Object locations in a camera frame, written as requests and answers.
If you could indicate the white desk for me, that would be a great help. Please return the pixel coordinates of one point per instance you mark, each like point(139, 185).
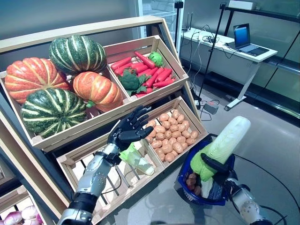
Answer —
point(222, 63)

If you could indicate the wooden cabbage crate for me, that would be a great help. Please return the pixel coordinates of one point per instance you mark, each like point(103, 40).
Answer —
point(140, 182)

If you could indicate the light green lettuce head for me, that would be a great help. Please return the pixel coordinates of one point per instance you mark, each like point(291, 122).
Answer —
point(156, 59)

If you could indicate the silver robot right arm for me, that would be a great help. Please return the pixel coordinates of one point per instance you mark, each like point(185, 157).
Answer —
point(248, 208)

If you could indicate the glass door cabinet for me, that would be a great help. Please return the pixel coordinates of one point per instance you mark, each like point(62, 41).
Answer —
point(159, 9)

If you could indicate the black tripod sensor stand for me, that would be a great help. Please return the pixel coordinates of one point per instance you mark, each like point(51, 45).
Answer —
point(222, 6)
point(178, 4)

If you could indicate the open grey laptop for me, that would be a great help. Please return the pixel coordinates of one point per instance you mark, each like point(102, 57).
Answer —
point(242, 35)

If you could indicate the orange pumpkin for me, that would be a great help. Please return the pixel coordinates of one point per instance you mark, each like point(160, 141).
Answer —
point(98, 89)
point(30, 77)

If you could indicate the white box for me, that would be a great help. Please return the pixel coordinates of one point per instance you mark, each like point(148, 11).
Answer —
point(241, 4)

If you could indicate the blue plastic shopping basket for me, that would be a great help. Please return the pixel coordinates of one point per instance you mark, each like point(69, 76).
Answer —
point(201, 202)

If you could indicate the napa cabbage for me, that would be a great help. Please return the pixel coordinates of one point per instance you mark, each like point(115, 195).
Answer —
point(140, 164)
point(205, 189)
point(225, 140)

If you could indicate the wooden pumpkin crate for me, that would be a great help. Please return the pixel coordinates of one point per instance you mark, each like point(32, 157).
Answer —
point(103, 114)

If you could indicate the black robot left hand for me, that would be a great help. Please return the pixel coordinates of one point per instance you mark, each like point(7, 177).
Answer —
point(126, 131)

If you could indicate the wooden onion crate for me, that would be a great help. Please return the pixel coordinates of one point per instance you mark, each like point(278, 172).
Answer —
point(16, 195)

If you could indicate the wooden potato crate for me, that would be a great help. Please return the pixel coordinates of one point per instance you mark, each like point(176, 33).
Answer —
point(191, 114)

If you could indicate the dark glass shelf rack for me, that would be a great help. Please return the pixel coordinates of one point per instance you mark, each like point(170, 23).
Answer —
point(269, 98)

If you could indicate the dark green broccoli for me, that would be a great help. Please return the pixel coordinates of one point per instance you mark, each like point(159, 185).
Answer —
point(129, 79)

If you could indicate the red carrot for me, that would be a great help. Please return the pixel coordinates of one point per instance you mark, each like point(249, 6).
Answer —
point(144, 59)
point(124, 69)
point(154, 77)
point(140, 68)
point(164, 83)
point(120, 63)
point(164, 75)

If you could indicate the grey power strip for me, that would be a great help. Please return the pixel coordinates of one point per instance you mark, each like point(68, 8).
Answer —
point(211, 108)

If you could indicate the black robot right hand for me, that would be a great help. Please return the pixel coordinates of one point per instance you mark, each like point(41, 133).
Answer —
point(218, 167)

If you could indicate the green striped pumpkin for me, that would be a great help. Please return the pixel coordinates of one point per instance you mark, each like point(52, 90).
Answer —
point(77, 54)
point(51, 110)

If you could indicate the wooden vegetable display stand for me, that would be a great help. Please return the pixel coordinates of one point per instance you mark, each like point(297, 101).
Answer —
point(82, 32)

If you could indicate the wooden carrot crate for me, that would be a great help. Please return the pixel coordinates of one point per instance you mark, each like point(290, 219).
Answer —
point(126, 48)

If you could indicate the black router with antennas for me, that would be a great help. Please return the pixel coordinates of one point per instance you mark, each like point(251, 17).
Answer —
point(186, 29)

